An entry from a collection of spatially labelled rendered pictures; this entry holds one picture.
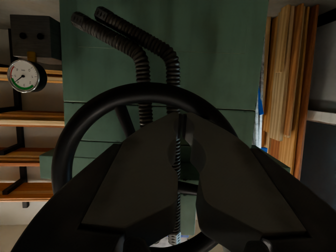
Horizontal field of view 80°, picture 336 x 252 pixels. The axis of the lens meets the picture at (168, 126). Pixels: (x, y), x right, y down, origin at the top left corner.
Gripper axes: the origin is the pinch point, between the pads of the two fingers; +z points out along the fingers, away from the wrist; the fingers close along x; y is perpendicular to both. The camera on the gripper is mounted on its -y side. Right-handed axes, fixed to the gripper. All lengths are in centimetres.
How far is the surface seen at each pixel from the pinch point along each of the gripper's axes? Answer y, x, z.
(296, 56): 23, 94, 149
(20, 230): 271, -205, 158
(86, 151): 24.1, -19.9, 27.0
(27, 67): 4.9, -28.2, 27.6
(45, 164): 27.6, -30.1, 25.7
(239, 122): 16.2, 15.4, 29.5
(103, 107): 6.1, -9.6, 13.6
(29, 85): 8.1, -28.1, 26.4
